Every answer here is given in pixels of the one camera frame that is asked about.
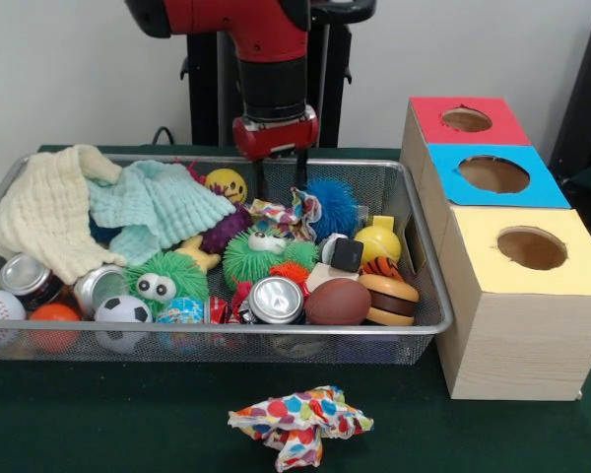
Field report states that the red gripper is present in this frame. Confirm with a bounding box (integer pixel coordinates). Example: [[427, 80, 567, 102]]
[[231, 104, 320, 199]]

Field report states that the polka dot cloth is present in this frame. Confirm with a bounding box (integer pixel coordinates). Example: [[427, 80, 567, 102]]
[[228, 385, 374, 473], [245, 186, 324, 242]]

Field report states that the teal knitted cloth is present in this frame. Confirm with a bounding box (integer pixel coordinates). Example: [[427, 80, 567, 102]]
[[87, 160, 237, 267]]

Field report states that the cream knitted cloth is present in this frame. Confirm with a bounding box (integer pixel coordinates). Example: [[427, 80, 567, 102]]
[[0, 144, 129, 286]]

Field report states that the shallow clear mesh bin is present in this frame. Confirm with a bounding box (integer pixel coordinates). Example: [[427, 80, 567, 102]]
[[0, 152, 455, 366]]

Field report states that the wooden box with three holes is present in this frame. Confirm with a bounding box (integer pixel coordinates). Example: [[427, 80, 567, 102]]
[[400, 96, 591, 401]]

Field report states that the yellow smiley ball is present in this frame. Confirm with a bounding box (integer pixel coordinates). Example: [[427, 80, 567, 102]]
[[204, 168, 248, 204]]

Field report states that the small blue spiky ball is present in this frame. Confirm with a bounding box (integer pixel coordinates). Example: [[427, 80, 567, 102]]
[[304, 177, 361, 242]]

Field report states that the small green spiky ball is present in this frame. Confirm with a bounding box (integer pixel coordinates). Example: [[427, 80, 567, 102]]
[[223, 227, 321, 292]]

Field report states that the brown toy football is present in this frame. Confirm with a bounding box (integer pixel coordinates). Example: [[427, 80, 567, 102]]
[[303, 278, 373, 326]]

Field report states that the green spiky ball with eyes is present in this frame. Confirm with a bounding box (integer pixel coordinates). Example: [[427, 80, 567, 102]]
[[125, 250, 209, 316]]

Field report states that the wooden burger toy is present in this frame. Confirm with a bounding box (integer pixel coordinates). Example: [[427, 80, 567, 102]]
[[357, 273, 420, 327]]

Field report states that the black and white soccer ball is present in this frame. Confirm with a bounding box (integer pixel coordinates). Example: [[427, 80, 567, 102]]
[[94, 294, 154, 354]]

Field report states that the black upright panel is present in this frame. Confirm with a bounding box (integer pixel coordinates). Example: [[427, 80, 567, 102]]
[[547, 8, 591, 173]]

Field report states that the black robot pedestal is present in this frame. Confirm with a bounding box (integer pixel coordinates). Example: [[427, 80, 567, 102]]
[[179, 0, 378, 148]]

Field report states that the black looped cable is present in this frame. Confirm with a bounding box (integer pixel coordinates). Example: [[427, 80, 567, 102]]
[[150, 125, 193, 147]]

